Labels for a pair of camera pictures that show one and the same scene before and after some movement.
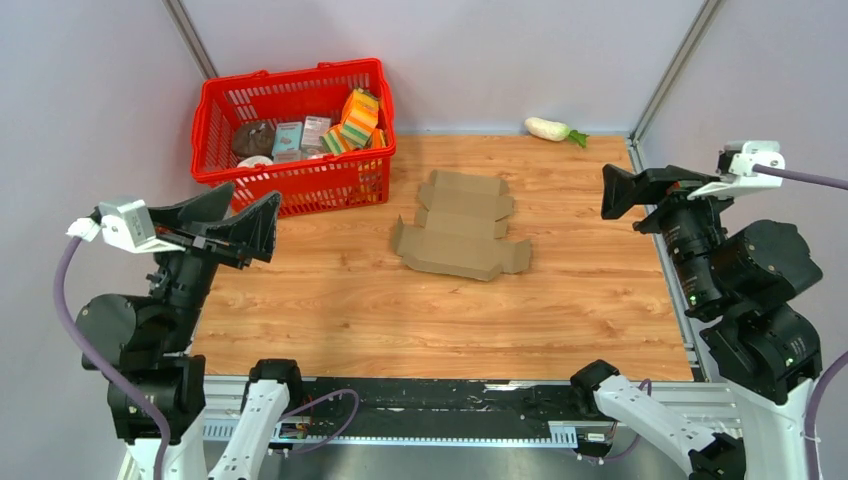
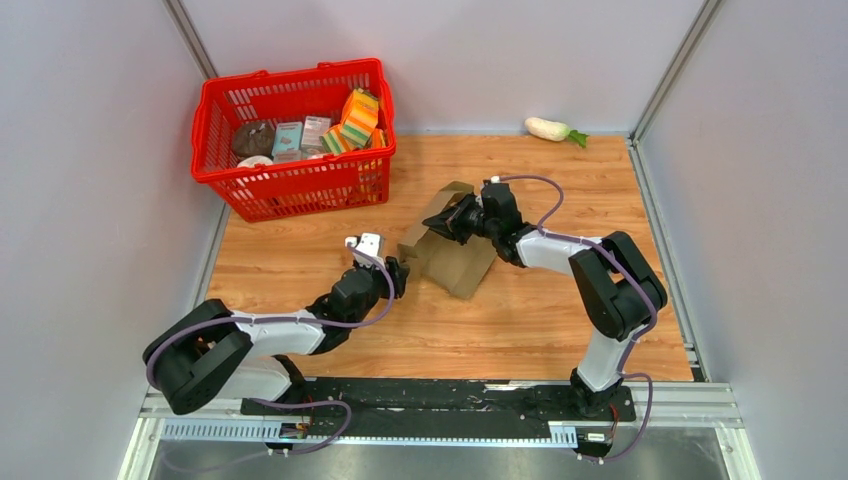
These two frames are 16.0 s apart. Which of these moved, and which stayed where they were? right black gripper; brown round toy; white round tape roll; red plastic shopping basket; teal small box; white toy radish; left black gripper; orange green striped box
Moved: right black gripper; left black gripper
Stayed: white round tape roll; teal small box; orange green striped box; red plastic shopping basket; white toy radish; brown round toy
